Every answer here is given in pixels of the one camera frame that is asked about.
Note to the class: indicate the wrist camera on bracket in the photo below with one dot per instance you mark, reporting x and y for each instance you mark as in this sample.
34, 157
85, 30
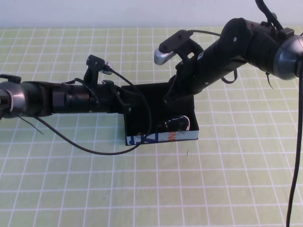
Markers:
94, 61
163, 56

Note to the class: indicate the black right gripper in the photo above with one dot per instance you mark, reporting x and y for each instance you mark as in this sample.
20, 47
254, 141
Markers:
189, 80

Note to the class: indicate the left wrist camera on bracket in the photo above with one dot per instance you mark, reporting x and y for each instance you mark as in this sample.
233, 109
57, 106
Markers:
94, 61

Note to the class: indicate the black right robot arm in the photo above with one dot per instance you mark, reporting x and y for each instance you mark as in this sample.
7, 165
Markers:
236, 47

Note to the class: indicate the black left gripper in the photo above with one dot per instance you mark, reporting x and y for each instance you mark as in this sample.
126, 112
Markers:
110, 99

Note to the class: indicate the green white-grid tablecloth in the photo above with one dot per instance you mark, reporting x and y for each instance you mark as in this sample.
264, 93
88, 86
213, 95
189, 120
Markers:
165, 189

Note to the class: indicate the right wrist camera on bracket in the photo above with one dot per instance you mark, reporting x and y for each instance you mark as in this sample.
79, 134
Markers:
163, 56

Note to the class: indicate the black printed glasses case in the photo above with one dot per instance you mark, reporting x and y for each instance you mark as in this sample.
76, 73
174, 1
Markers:
156, 99

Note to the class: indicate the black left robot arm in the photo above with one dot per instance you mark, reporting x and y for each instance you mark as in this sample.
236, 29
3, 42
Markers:
71, 99

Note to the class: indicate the black zip tie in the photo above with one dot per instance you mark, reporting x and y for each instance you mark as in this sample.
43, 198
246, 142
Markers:
269, 81
30, 124

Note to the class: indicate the small dark thread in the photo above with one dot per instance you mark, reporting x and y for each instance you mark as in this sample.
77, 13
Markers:
188, 153

